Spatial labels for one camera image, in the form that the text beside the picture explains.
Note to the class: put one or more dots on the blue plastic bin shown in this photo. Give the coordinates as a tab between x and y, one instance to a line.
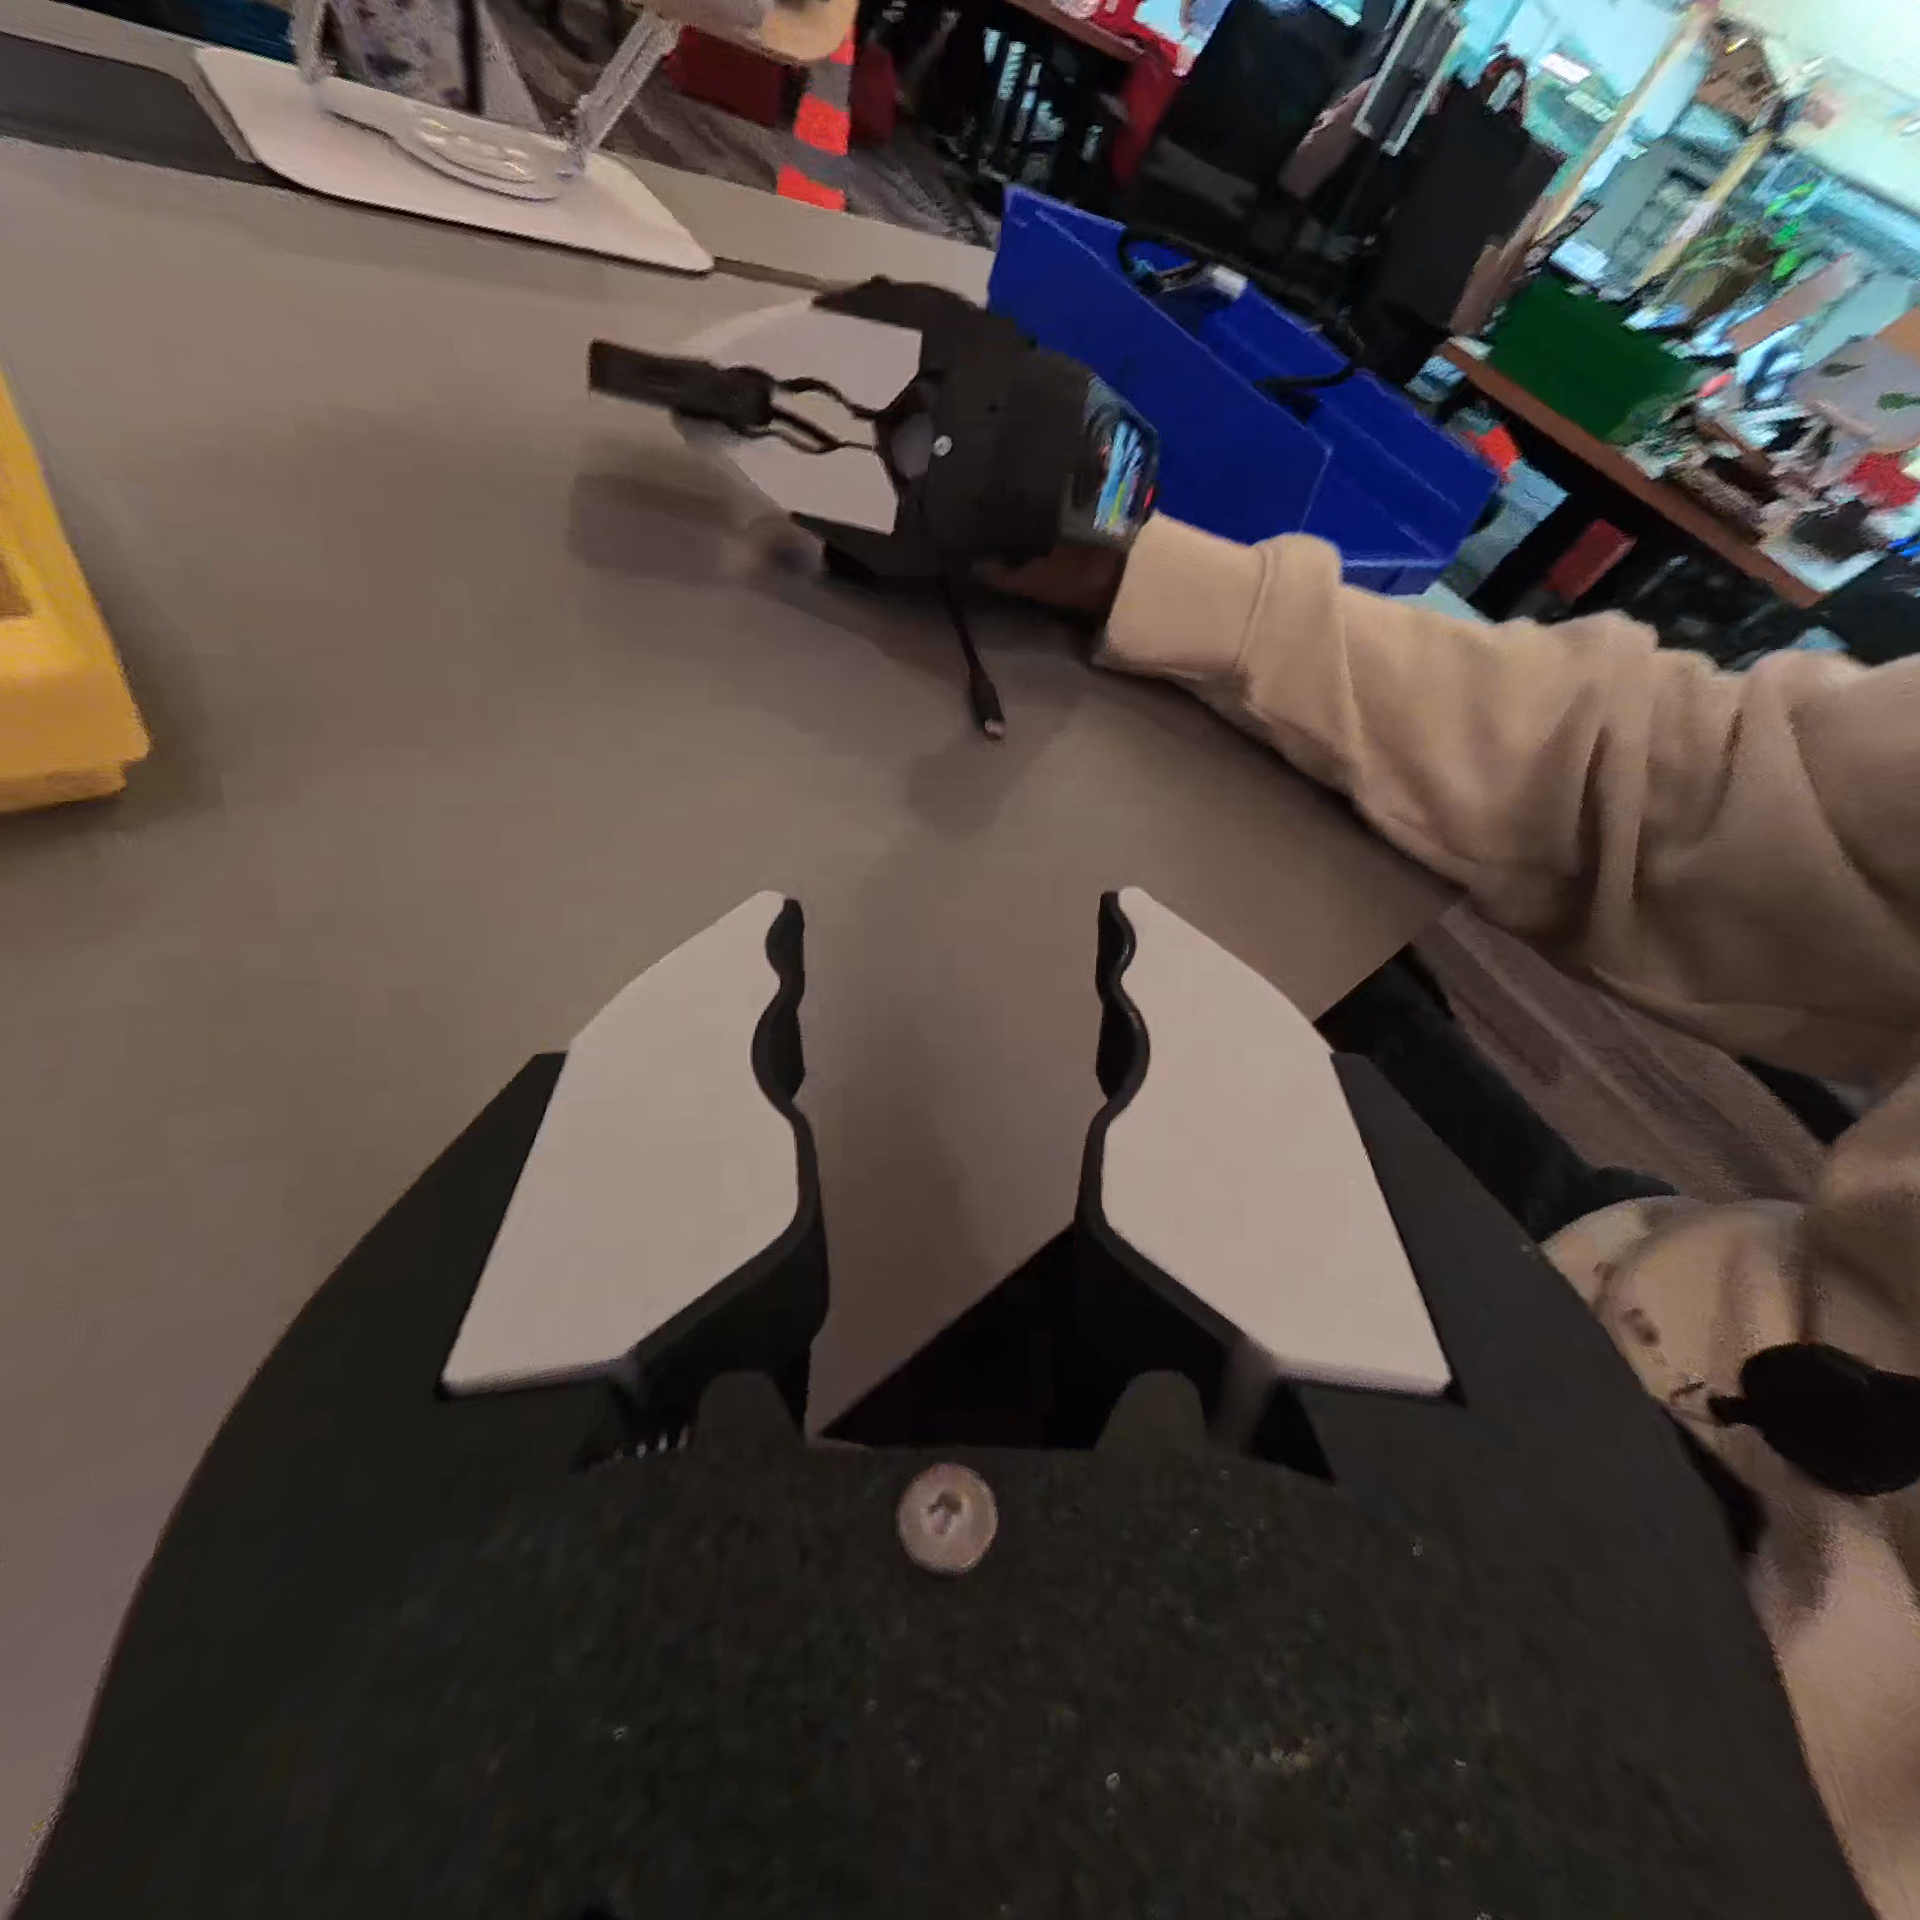
1244	449

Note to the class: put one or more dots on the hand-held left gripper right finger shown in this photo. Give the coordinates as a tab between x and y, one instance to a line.
1261	1201

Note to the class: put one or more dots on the grey desk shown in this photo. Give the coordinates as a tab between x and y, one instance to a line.
376	600

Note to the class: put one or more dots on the person's right forearm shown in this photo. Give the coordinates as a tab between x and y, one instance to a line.
1501	749

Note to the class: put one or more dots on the yellow plastic bin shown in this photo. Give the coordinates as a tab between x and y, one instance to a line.
62	676

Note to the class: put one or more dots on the white panel stand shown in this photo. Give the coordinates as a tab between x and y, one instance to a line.
600	211

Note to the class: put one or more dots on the person's right hand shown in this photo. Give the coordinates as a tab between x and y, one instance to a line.
1072	578

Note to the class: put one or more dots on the cluttered wooden table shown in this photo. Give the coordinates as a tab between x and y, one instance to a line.
1652	472

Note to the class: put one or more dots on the orange traffic cone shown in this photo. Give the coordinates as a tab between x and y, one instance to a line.
820	135

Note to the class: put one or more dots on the person's torso in cream hoodie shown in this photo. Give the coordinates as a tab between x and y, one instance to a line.
1846	1651

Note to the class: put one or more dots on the green plastic bin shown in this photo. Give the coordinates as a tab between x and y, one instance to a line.
1591	361

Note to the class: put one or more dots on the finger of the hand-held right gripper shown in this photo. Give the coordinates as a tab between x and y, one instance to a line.
839	353
832	490

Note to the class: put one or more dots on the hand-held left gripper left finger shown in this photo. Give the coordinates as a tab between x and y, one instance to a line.
644	1187

